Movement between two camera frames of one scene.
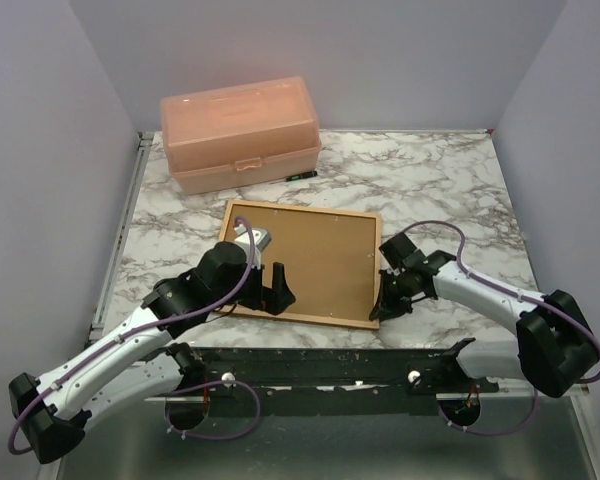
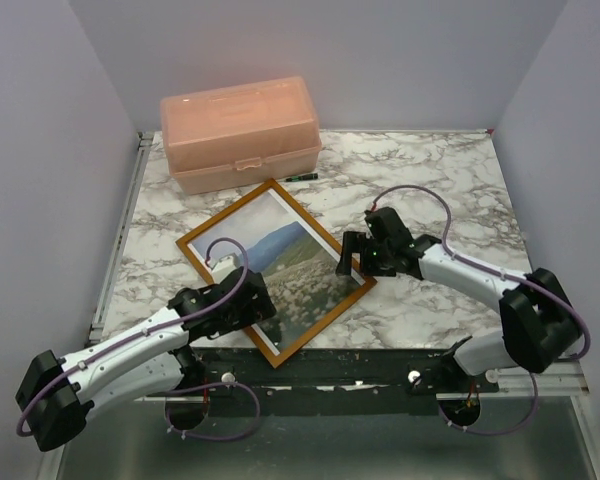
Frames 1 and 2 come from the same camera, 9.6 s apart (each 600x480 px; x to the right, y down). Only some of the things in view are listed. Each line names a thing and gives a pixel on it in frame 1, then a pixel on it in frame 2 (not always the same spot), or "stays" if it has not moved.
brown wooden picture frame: [369, 322] to [238, 205]
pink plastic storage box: [231, 136] stays
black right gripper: [388, 307] to [358, 242]
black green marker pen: [309, 174] stays
